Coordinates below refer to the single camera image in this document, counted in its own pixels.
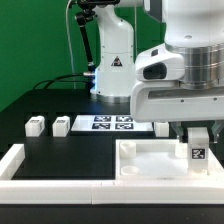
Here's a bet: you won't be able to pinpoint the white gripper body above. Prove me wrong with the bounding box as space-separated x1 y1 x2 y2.
130 81 224 122

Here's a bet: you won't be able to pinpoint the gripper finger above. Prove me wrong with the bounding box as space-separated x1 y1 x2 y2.
211 120 224 143
171 122 184 141

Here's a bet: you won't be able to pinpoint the white square table top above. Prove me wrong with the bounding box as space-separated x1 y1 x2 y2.
114 139 218 181

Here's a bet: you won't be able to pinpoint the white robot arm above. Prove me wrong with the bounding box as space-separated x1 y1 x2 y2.
128 0 224 135

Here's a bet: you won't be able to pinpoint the white U-shaped obstacle fence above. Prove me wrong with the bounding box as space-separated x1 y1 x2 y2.
0 144 224 204

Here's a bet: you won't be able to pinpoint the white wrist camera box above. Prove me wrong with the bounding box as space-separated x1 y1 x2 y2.
135 44 185 82

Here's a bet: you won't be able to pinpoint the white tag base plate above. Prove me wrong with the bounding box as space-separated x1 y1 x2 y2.
71 115 153 132

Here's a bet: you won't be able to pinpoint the white cable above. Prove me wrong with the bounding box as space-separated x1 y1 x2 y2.
65 0 77 90

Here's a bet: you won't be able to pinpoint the black cables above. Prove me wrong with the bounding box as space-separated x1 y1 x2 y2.
32 71 98 90

